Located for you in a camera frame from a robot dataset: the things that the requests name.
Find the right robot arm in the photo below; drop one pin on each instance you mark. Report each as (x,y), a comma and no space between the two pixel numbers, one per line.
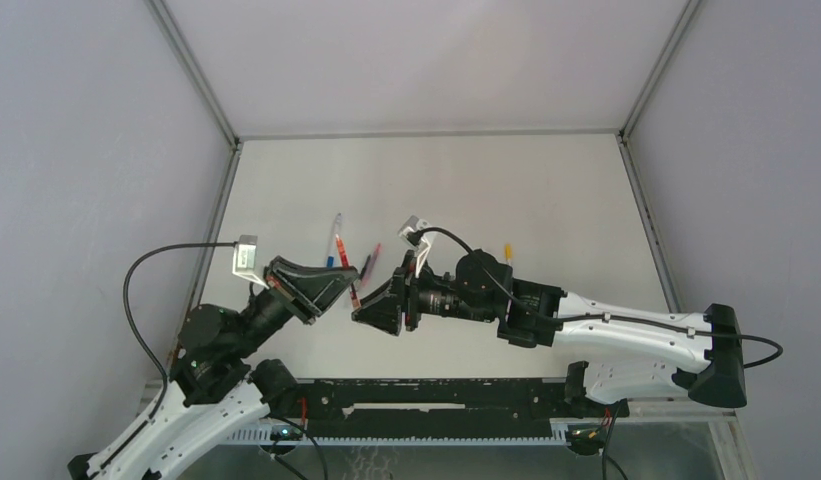
(641,353)

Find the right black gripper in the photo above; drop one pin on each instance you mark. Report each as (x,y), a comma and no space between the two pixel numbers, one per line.
(388,317)

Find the dark red gel pen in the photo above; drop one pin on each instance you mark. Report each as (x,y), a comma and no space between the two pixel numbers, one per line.
(342,253)

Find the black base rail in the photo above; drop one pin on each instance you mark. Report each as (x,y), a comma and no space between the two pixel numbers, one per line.
(444,409)

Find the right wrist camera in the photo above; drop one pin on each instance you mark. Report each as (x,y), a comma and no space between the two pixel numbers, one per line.
(412,233)

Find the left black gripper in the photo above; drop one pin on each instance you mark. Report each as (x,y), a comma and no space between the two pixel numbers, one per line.
(309,289)

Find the pink gel pen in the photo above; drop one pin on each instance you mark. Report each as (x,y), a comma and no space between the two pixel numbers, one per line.
(375,253)

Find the aluminium frame right post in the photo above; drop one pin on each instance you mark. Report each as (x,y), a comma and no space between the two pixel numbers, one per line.
(624,139)

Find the black gel pen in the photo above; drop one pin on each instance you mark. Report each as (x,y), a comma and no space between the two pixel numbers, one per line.
(365,267)

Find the blue capped white marker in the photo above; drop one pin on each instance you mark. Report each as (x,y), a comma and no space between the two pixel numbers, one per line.
(332,249)

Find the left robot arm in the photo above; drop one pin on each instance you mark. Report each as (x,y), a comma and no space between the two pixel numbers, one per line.
(210,391)

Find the aluminium frame back rail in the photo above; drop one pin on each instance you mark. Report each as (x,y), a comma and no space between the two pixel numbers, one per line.
(431,133)

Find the white cable tray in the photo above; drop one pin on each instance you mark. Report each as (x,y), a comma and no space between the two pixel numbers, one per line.
(269,434)

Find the aluminium frame left post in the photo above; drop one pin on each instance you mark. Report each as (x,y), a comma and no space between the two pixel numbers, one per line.
(178,44)

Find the aluminium frame post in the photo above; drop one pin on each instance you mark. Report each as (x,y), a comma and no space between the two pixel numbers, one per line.
(178,44)
(624,139)

